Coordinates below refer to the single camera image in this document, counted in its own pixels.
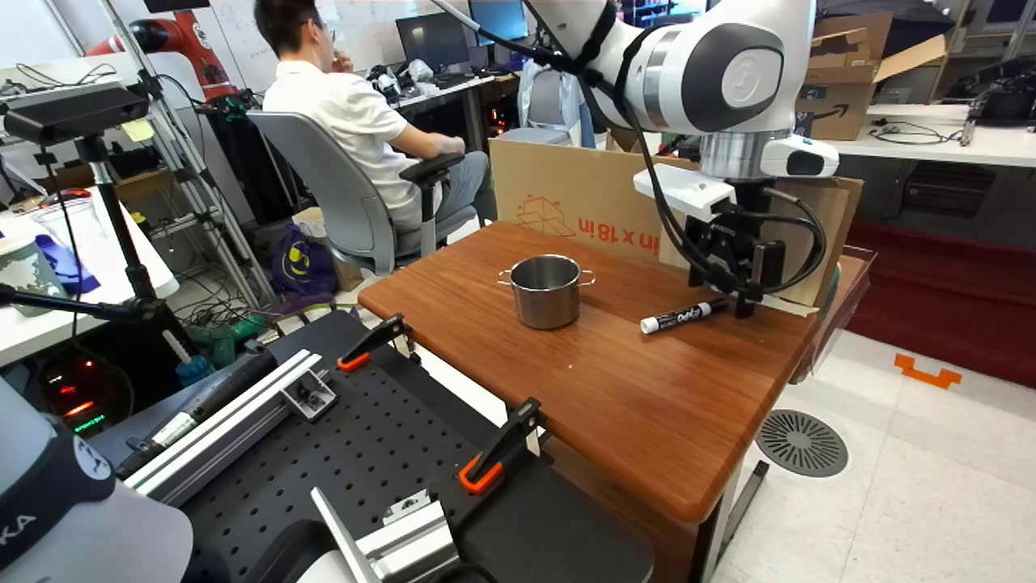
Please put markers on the black table leg frame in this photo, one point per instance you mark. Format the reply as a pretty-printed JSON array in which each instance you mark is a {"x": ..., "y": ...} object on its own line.
[{"x": 745, "y": 505}]

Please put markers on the black bag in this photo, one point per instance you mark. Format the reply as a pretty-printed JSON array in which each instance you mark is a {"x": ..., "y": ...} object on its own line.
[{"x": 1005, "y": 99}]

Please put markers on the round metal floor drain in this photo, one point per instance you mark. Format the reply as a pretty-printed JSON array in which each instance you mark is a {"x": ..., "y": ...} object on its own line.
[{"x": 801, "y": 441}]

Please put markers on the black tripod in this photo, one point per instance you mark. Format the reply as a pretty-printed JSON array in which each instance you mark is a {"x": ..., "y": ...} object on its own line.
[{"x": 130, "y": 261}]

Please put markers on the silver metal pot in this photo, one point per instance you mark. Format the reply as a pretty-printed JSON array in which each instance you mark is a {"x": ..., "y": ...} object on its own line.
[{"x": 547, "y": 292}]

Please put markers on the grey office chair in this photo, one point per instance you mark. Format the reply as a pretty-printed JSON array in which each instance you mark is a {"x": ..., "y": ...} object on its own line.
[{"x": 324, "y": 183}]

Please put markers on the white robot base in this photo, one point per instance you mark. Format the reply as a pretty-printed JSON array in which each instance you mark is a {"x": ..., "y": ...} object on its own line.
[{"x": 99, "y": 540}]

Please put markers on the black orange bar clamp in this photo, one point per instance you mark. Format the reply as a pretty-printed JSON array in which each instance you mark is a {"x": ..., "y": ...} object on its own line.
[
  {"x": 501, "y": 452},
  {"x": 371, "y": 344}
]

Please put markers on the dark blue bag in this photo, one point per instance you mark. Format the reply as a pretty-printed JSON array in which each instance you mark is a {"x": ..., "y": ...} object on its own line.
[{"x": 292, "y": 261}]

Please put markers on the pale office desk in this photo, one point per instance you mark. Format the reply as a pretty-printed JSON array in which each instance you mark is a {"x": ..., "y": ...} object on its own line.
[{"x": 950, "y": 146}]

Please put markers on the white side table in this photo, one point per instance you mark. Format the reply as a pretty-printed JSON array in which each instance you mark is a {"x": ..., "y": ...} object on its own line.
[{"x": 27, "y": 324}]

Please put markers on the aluminium extrusion rail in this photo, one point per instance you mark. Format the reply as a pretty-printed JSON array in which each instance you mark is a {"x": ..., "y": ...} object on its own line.
[
  {"x": 389, "y": 537},
  {"x": 232, "y": 418}
]

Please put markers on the person in white shirt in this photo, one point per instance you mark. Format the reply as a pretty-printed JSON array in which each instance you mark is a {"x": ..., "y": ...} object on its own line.
[{"x": 346, "y": 119}]

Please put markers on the green object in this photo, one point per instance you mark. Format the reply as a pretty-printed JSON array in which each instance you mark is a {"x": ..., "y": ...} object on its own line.
[{"x": 232, "y": 336}]

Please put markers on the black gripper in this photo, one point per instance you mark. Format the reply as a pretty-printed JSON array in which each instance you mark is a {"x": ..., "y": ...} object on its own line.
[{"x": 740, "y": 248}]

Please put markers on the red machine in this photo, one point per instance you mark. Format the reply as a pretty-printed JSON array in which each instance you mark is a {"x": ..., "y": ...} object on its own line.
[{"x": 181, "y": 42}]

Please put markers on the open cardboard box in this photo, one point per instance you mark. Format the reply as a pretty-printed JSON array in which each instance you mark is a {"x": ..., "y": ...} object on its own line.
[{"x": 853, "y": 75}]

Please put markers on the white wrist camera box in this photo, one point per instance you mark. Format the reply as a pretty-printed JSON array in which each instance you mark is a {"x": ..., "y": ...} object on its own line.
[{"x": 686, "y": 193}]

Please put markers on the black camera on tripod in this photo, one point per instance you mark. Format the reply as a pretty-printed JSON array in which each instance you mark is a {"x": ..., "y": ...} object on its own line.
[{"x": 76, "y": 110}]

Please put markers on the black white dry-erase marker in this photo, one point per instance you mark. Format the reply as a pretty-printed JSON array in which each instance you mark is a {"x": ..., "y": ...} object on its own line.
[{"x": 681, "y": 320}]

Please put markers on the black controller box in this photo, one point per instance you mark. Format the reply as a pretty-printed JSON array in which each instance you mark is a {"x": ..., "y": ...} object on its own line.
[{"x": 76, "y": 394}]

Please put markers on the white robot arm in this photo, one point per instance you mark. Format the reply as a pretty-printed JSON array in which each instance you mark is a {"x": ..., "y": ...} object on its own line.
[{"x": 690, "y": 75}]

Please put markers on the blue cloth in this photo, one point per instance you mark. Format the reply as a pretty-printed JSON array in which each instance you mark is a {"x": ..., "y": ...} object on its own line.
[{"x": 63, "y": 263}]

